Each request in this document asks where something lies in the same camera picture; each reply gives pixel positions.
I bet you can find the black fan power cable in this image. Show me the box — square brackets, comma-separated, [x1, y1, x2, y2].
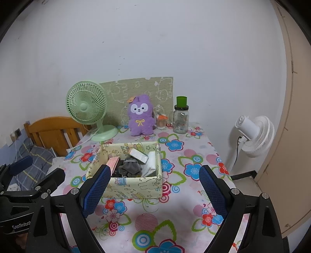
[229, 136, 243, 174]

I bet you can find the grey plaid blanket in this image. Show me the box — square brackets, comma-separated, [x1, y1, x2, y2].
[5, 143, 55, 192]

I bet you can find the white standing fan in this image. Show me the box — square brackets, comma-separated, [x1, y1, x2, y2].
[233, 115, 275, 161]

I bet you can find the purple plush toy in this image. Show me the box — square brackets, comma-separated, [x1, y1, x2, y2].
[128, 94, 156, 136]

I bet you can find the small jar with orange lid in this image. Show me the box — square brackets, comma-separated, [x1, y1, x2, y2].
[156, 112, 168, 129]

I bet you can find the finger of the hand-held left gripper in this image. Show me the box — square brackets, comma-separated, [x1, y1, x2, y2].
[0, 156, 34, 191]
[0, 167, 66, 197]

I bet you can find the clear plastic packet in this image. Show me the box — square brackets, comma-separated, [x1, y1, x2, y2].
[140, 151, 157, 177]

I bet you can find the white cloth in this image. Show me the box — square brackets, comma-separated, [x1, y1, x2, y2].
[129, 148, 149, 164]

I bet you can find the beige wooden door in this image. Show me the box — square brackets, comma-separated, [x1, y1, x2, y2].
[255, 5, 311, 236]

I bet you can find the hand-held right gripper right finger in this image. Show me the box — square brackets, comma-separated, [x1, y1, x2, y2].
[199, 165, 283, 253]

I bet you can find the pink packet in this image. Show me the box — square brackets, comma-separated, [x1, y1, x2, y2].
[107, 156, 120, 174]

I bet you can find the green desk fan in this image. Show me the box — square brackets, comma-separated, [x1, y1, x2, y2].
[66, 81, 119, 142]

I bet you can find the yellow printed storage box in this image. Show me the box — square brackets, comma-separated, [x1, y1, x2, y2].
[86, 141, 163, 199]

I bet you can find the green printed board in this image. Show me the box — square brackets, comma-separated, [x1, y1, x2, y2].
[99, 77, 174, 127]

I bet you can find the grey cloth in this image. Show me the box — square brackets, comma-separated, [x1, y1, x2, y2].
[119, 156, 142, 178]

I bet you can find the glass jar with green lid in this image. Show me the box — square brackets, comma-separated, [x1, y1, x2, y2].
[169, 96, 190, 134]

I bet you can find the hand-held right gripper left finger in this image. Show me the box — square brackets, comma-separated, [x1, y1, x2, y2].
[24, 165, 111, 253]

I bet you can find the white fan cable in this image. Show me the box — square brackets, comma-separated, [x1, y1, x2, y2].
[66, 129, 98, 152]

